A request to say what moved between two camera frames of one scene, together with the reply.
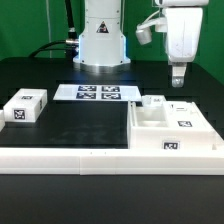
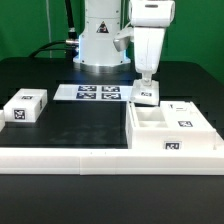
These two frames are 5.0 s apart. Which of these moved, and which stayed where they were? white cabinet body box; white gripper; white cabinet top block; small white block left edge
Moved: white gripper
Stayed: white cabinet top block; small white block left edge; white cabinet body box
